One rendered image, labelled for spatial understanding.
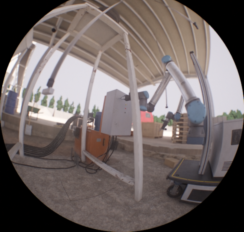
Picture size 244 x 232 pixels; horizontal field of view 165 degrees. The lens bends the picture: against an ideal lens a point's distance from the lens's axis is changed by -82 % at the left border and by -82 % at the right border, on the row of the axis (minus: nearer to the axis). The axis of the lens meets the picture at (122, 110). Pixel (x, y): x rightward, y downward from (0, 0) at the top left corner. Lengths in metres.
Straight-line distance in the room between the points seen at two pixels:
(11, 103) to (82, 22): 3.72
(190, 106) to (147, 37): 4.72
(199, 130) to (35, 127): 3.51
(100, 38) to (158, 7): 3.09
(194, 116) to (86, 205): 1.10
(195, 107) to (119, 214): 1.01
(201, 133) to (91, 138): 1.48
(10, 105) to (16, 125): 1.18
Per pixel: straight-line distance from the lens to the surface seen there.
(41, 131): 3.13
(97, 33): 2.04
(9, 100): 4.35
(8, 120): 3.52
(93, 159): 1.31
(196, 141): 0.80
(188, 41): 5.32
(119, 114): 1.11
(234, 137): 0.94
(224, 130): 0.89
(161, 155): 2.31
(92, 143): 1.53
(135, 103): 0.74
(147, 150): 2.45
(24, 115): 1.49
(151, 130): 4.07
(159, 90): 0.99
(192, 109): 0.64
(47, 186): 1.13
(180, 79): 0.78
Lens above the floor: 0.77
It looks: 11 degrees up
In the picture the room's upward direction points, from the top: 7 degrees clockwise
